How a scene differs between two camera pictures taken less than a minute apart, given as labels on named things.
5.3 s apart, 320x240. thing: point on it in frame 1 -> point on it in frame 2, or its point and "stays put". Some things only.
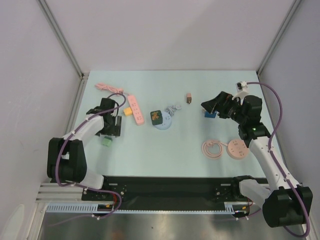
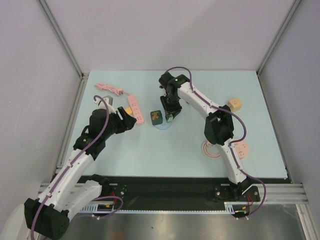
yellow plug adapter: (128, 111) stays put
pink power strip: (136, 110) stays put
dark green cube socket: (156, 117) stays put
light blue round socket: (166, 121) stays put
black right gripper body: (223, 105) -> (170, 109)
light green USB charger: (107, 141) -> (171, 117)
